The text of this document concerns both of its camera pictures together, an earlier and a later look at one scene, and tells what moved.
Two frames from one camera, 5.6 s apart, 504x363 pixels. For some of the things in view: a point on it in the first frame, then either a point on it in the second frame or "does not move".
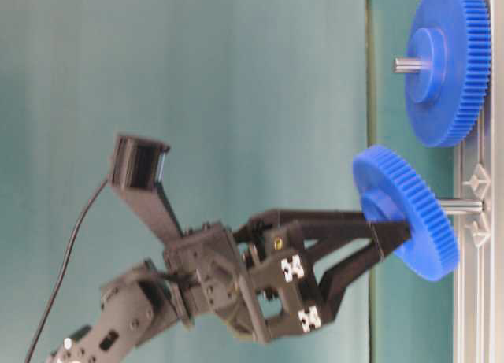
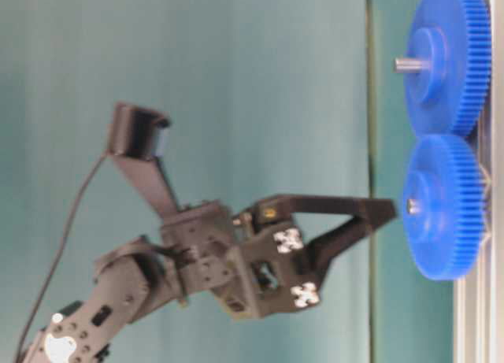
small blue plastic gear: x=389 y=187 to x=445 y=205
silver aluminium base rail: x=479 y=175 does not move
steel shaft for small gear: x=475 y=205 to x=413 y=205
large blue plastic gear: x=450 y=24 does not move
